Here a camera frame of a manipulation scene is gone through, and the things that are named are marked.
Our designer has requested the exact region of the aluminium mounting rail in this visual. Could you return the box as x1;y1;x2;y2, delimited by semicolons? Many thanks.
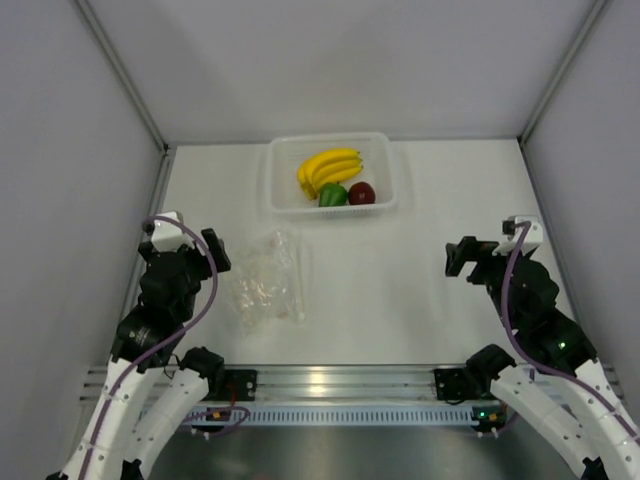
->
82;363;624;401

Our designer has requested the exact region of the aluminium frame post left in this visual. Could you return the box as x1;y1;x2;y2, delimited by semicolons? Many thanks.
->
72;0;168;154

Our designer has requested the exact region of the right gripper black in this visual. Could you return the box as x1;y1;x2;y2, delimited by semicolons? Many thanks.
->
445;235;530;328

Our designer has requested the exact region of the white slotted cable duct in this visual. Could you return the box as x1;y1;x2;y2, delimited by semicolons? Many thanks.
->
179;404;479;427

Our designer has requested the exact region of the green fake bell pepper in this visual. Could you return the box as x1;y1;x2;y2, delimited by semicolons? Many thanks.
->
318;183;348;208

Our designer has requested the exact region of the aluminium frame post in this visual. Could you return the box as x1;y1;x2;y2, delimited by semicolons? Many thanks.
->
72;0;168;154
517;0;612;148

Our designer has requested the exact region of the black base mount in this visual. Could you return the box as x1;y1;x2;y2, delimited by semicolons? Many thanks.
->
178;347;258;403
434;344;516;405

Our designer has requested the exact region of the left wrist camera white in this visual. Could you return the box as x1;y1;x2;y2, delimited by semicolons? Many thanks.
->
142;211;195;252

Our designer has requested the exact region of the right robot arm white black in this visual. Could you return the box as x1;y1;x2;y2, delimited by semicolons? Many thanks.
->
445;236;639;479

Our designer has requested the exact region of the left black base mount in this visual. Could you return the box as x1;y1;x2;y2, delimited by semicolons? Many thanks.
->
178;347;258;403

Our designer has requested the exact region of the dark red fake apple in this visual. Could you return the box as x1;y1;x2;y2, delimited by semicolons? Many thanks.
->
348;181;376;205

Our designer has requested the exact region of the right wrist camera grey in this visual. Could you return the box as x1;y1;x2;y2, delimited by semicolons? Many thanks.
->
493;215;544;256

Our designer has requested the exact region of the white perforated plastic basket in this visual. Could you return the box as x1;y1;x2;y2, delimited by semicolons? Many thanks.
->
265;132;398;218

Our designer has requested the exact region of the clear polka dot zip bag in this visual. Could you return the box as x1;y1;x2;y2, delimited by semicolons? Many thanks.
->
224;229;306;330

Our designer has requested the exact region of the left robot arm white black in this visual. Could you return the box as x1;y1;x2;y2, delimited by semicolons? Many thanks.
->
52;215;231;479

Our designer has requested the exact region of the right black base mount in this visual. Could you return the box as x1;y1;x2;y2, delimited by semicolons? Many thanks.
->
434;344;516;405

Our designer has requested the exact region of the yellow fake banana bunch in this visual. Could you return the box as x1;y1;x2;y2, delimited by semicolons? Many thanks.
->
296;147;363;200

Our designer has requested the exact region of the aluminium frame post right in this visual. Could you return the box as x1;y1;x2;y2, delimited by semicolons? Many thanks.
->
517;0;612;148

